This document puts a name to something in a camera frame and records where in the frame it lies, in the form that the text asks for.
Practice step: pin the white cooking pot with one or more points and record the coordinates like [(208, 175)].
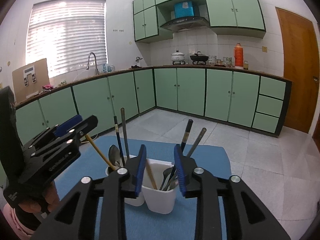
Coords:
[(178, 58)]

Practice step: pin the silver steel spoon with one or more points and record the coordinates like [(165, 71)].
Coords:
[(173, 184)]

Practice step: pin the black plastic spoon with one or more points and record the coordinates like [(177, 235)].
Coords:
[(166, 173)]

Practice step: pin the cardboard box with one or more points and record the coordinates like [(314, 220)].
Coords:
[(30, 79)]

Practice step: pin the grey chopstick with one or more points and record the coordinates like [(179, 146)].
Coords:
[(123, 121), (194, 146)]

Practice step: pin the green lower kitchen cabinets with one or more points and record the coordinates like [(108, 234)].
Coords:
[(244, 99)]

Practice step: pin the small kettle figurine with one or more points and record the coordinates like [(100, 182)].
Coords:
[(138, 61)]

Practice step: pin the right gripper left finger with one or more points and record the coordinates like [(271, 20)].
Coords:
[(96, 203)]

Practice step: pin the brown wooden door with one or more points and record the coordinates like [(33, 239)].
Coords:
[(301, 66)]

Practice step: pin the silver spoon ornate handle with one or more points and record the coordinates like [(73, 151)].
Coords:
[(114, 156)]

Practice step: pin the black range hood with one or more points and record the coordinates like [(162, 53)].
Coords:
[(185, 23)]

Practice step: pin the small glass jar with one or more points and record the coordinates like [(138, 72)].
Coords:
[(246, 65)]

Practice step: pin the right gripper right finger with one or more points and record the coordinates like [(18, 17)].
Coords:
[(224, 205)]

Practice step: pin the orange thermos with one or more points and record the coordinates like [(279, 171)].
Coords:
[(238, 56)]

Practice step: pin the dark navy chopstick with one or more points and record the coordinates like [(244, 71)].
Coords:
[(182, 145), (119, 141)]

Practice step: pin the light bamboo chopstick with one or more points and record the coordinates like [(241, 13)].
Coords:
[(150, 174), (99, 152)]

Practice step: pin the green upper kitchen cabinets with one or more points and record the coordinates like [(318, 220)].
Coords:
[(226, 17)]

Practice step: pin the white twin utensil holder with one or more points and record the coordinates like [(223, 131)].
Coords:
[(157, 201)]

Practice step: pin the white window blinds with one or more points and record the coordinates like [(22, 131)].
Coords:
[(70, 34)]

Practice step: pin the person's left hand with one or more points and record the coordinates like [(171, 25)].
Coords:
[(32, 205)]

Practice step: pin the blue box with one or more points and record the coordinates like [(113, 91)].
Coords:
[(184, 9)]

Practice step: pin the stacked ceramic bowls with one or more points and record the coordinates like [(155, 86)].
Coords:
[(212, 60)]

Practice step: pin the black wok with lid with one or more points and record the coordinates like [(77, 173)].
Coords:
[(199, 58)]

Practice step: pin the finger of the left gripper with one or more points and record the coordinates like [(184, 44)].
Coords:
[(63, 128)]

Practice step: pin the green kitchen cabinets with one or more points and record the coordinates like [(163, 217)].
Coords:
[(244, 99), (226, 17)]

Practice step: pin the blue tablecloth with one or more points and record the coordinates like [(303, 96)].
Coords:
[(156, 214)]

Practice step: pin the red cloth on counter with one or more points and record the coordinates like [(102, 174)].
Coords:
[(47, 88)]

